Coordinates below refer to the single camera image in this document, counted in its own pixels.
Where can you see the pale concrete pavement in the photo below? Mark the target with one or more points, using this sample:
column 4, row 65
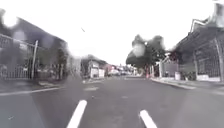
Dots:
column 186, row 84

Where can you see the row of distant houses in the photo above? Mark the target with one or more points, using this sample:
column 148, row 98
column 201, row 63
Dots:
column 120, row 71

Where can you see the metal mesh fence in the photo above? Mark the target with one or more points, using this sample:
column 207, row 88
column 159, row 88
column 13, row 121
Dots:
column 16, row 60

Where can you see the large dark tree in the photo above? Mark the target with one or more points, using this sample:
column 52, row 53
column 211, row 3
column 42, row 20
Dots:
column 146, row 53

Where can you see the pole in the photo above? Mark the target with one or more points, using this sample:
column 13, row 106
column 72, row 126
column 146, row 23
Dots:
column 34, row 60

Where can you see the dark building behind fence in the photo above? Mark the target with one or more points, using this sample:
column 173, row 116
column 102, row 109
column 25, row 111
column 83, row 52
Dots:
column 30, row 33

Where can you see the building with barred front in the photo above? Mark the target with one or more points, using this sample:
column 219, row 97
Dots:
column 203, row 53

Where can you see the robot's own part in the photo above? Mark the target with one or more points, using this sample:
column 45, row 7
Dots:
column 77, row 115
column 147, row 120

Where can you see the low building with white gate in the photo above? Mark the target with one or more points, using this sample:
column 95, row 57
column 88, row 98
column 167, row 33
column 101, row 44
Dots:
column 93, row 68

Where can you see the grey asphalt road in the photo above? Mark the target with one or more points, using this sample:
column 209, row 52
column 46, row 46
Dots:
column 113, row 100

